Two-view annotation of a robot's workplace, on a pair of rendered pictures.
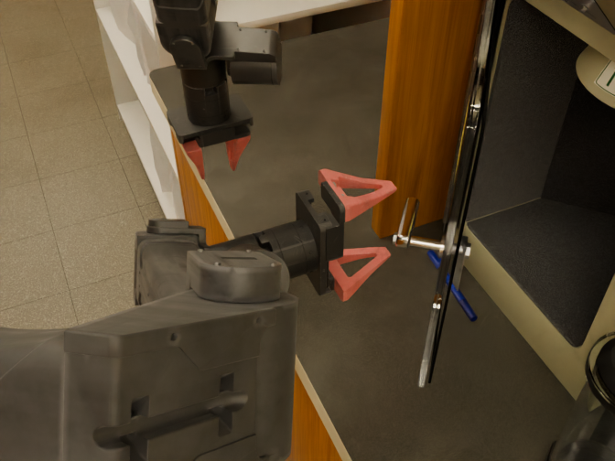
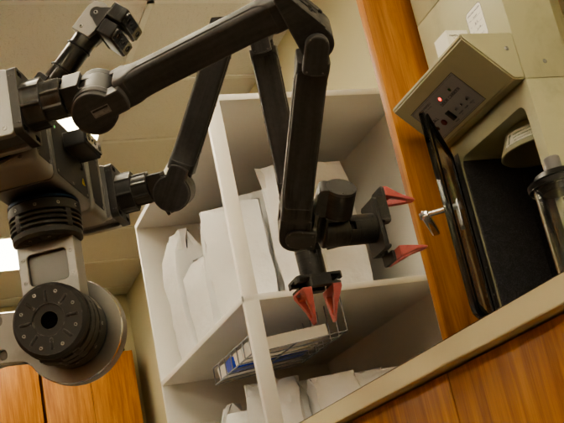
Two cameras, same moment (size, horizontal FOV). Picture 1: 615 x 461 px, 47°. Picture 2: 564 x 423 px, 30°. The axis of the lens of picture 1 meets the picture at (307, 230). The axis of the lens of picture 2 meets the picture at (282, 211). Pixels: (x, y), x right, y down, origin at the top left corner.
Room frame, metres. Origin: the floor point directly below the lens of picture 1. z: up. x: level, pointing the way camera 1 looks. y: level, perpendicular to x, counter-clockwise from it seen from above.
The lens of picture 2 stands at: (-1.37, 0.10, 0.64)
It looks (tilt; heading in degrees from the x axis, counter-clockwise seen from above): 18 degrees up; 2
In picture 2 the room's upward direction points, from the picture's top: 12 degrees counter-clockwise
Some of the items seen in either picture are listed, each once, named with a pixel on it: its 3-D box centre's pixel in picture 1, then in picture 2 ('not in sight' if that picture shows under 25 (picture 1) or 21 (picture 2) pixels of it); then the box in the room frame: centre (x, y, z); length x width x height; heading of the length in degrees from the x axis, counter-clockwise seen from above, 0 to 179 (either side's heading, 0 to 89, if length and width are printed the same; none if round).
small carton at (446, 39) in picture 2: not in sight; (453, 49); (0.58, -0.25, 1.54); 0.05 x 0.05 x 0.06; 25
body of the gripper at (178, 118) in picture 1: (207, 101); (312, 269); (0.78, 0.13, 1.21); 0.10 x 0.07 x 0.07; 113
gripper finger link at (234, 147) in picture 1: (220, 144); (324, 300); (0.78, 0.12, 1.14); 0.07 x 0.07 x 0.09; 23
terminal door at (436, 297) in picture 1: (456, 189); (460, 226); (0.63, -0.17, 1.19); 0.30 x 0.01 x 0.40; 166
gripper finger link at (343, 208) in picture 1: (353, 207); (393, 208); (0.55, -0.05, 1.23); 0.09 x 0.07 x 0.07; 113
